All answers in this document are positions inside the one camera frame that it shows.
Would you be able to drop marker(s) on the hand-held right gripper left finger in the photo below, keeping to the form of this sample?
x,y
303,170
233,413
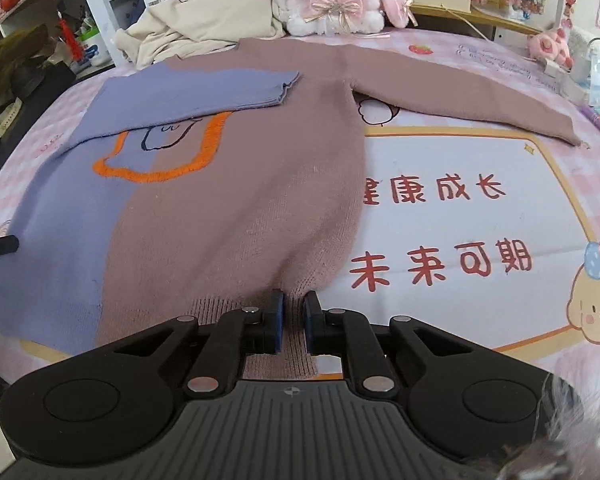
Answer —
x,y
278,322

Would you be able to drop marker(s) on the black bag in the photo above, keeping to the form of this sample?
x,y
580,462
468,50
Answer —
x,y
40,95

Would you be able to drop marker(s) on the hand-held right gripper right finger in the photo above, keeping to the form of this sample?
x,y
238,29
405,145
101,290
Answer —
x,y
308,325

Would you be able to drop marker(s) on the small pink plush toy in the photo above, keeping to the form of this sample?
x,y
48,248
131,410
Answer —
x,y
550,47

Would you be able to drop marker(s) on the cream flat book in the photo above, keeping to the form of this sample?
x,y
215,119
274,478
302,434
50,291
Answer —
x,y
440,0

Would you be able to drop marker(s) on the olive dark cloth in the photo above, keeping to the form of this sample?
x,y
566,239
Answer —
x,y
10,60

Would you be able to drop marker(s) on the beige sweatshirt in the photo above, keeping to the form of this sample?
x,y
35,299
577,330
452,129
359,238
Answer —
x,y
205,20

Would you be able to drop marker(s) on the fuzzy pink sleeve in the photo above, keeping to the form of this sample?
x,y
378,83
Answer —
x,y
580,425

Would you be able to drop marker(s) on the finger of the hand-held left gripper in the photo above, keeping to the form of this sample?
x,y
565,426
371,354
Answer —
x,y
0,246

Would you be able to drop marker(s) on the purple and mauve knit sweater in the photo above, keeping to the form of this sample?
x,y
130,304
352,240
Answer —
x,y
240,200

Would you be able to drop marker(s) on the white pen holder can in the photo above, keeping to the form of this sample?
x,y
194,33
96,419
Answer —
x,y
94,50

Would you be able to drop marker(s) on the beige wristwatch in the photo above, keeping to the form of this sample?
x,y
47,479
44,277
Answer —
x,y
5,119

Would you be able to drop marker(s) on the pink checked printed bedsheet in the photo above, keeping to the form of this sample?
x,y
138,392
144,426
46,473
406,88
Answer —
x,y
455,155

